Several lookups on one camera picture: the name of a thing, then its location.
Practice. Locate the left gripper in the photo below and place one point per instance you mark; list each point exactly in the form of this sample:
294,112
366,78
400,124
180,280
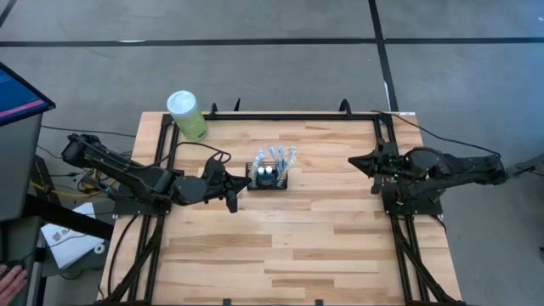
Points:
219,183

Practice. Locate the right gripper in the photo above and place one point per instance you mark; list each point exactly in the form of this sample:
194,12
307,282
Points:
382,168

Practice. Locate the teal toothpaste tube white cap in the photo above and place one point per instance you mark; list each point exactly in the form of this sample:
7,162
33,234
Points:
268,170
260,171

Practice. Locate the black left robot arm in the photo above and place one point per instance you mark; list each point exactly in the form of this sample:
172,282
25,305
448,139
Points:
127,174

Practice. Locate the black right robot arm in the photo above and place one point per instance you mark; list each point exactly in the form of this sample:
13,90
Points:
446,170

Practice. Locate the black table clamp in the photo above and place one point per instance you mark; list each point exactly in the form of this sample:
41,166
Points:
213,109
236,105
345,107

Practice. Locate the green disinfecting wipes canister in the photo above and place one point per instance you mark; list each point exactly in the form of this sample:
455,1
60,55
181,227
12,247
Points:
189,117

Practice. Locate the white tape roll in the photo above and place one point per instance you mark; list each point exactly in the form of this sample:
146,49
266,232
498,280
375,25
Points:
96,248

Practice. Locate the black stand foot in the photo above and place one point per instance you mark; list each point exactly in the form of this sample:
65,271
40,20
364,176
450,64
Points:
529,166

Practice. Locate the black desk bar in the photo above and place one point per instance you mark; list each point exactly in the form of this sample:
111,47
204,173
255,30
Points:
68,217

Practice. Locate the white printed paper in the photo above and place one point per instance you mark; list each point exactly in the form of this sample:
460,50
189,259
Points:
68,251

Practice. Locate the grey cabinet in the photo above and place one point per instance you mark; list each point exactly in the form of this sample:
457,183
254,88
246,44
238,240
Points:
19,170

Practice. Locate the blue-screen computer monitor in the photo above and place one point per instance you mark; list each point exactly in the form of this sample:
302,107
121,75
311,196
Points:
21,98

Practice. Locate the person's hand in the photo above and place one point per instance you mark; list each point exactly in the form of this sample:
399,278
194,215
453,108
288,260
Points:
10,282

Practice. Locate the black metal table frame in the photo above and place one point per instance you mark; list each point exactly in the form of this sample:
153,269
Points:
297,116

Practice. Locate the black edge bracket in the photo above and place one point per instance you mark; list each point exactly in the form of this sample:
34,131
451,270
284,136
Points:
319,302
226,302

